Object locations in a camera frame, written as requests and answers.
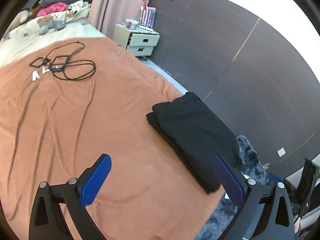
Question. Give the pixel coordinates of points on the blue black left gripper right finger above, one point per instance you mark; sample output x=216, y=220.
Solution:
x=267, y=207

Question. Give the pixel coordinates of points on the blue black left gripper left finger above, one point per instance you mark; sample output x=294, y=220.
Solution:
x=47, y=220

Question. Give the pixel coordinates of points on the black shorts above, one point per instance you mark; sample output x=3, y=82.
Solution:
x=197, y=135

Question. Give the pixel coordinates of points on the grey fluffy rug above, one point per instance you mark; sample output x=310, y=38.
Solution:
x=234, y=182

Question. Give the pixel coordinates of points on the orange brown bed comforter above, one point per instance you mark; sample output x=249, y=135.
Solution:
x=52, y=130

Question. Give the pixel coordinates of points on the white small device on bed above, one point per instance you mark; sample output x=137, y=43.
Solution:
x=53, y=70

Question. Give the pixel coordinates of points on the cream bed sheet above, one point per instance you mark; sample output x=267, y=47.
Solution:
x=25, y=39

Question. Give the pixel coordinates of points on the brown teddy bear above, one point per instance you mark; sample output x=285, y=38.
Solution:
x=46, y=23

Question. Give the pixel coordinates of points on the white bedside drawer cabinet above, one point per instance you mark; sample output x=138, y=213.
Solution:
x=140, y=43

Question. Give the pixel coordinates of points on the grey plush toy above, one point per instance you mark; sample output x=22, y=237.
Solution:
x=20, y=19

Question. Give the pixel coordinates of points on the pink garment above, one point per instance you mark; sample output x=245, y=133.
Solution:
x=57, y=7

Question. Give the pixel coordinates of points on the white patterned cloth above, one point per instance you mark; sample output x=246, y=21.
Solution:
x=77, y=10

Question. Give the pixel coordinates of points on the pink curtain right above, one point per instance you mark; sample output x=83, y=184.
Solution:
x=105, y=14

